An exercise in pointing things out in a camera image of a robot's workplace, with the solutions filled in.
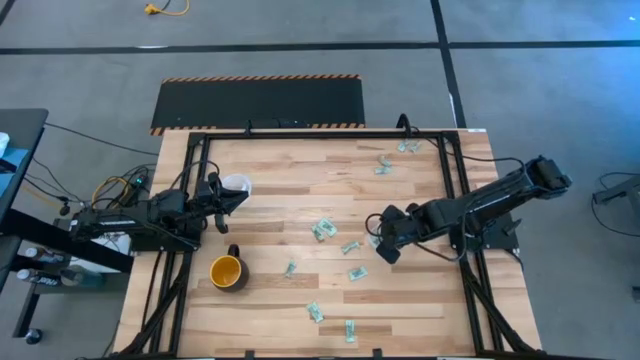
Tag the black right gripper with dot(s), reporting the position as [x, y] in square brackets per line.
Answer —
[412, 227]

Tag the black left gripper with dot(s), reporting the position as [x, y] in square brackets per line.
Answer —
[207, 197]

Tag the green white sweetener packet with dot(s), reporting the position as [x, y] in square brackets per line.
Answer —
[382, 170]
[384, 161]
[402, 147]
[317, 233]
[290, 268]
[315, 311]
[350, 331]
[358, 273]
[350, 247]
[414, 146]
[327, 226]

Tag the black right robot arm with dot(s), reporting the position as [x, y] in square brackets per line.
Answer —
[480, 200]

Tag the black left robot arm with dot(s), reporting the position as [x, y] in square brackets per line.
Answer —
[115, 222]

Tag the black mug yellow inside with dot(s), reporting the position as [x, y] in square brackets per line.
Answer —
[225, 272]

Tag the black device on table edge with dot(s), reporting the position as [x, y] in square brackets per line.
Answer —
[277, 124]

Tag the black power supply box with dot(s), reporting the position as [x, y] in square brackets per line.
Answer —
[139, 182]

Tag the black hazard striped floor mat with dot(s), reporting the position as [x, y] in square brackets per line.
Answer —
[260, 102]

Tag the white paper sheet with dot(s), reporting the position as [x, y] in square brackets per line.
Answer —
[112, 257]

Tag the plastic bottle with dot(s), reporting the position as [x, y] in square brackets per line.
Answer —
[42, 255]
[40, 278]

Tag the black desk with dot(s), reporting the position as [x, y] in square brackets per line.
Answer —
[25, 130]

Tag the blue item on desk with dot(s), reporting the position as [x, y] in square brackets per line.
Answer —
[12, 170]

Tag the white item on desk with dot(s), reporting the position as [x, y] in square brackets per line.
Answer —
[4, 142]

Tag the black caster wheel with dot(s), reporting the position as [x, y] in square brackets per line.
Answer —
[33, 336]

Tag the black desk frame beam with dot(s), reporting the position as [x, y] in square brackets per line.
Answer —
[50, 240]

